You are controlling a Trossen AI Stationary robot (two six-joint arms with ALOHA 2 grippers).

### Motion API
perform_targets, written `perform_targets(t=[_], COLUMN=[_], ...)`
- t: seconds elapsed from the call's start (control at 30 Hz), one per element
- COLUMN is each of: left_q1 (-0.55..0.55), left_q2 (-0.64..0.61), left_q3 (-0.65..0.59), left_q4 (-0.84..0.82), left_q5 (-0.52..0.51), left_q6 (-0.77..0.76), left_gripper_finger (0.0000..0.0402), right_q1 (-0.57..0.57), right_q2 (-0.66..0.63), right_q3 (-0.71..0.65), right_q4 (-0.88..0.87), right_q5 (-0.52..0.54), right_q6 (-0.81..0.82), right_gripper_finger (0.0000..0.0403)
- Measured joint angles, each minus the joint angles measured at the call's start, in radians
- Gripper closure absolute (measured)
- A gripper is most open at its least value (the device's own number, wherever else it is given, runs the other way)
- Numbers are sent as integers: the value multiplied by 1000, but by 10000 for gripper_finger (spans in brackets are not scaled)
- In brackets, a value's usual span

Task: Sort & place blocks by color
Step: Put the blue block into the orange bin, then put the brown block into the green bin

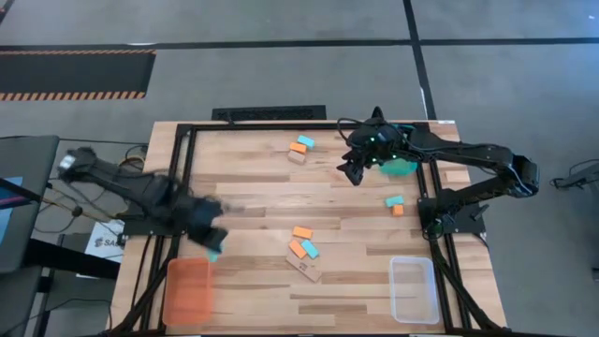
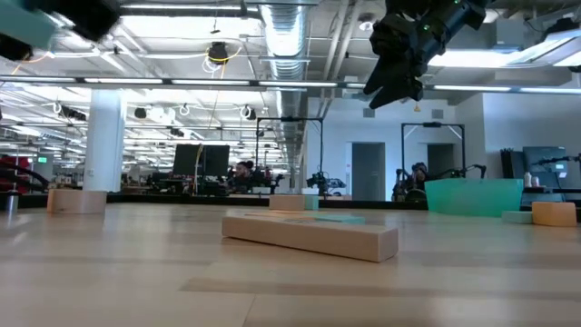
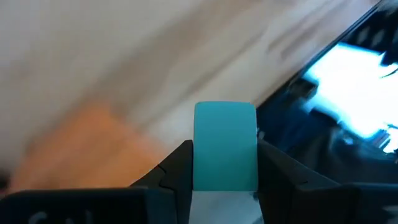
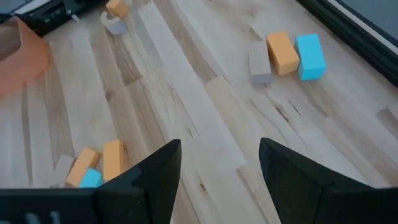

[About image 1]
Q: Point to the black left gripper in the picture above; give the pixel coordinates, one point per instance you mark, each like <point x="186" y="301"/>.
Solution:
<point x="201" y="213"/>

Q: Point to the plain wooden block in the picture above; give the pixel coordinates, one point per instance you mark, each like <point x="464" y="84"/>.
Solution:
<point x="296" y="157"/>

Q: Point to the black perforated floor grate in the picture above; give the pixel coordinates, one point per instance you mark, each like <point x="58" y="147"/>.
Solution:
<point x="269" y="112"/>

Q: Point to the orange plastic bin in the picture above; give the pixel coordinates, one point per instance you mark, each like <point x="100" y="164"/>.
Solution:
<point x="188" y="291"/>

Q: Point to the orange rectangular block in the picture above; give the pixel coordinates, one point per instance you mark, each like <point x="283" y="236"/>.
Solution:
<point x="302" y="232"/>
<point x="298" y="148"/>
<point x="297" y="249"/>

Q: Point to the small orange block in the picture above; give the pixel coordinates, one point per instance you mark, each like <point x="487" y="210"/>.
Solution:
<point x="398" y="210"/>

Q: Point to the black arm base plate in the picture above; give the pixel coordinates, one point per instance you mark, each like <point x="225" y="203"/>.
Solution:
<point x="456" y="213"/>

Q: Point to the black hazard-striped floor mat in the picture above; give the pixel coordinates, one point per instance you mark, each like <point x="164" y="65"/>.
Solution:
<point x="70" y="72"/>

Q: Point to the blue rectangular block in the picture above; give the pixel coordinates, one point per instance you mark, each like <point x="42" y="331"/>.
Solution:
<point x="306" y="141"/>
<point x="394" y="201"/>
<point x="214" y="256"/>
<point x="310" y="249"/>

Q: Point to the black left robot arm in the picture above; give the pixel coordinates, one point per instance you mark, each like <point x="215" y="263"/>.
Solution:
<point x="140" y="189"/>

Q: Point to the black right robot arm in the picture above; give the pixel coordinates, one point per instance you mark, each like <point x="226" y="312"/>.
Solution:
<point x="468" y="152"/>

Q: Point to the dark grey floor stand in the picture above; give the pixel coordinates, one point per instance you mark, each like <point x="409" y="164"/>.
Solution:
<point x="578" y="178"/>

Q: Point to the dark grey side table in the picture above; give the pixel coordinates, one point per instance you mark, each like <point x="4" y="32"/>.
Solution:
<point x="28" y="187"/>

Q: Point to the white printed paper sheet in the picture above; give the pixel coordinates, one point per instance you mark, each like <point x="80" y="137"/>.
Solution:
<point x="105" y="243"/>

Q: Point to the teal plastic bin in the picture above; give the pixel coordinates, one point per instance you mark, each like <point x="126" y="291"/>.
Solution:
<point x="398" y="167"/>

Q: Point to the long printed wooden block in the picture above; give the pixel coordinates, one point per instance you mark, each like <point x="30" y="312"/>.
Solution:
<point x="303" y="268"/>

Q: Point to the clear plastic bin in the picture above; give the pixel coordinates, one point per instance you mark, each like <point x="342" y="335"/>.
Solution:
<point x="414" y="289"/>

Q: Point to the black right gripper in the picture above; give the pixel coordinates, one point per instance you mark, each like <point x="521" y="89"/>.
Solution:
<point x="372" y="140"/>

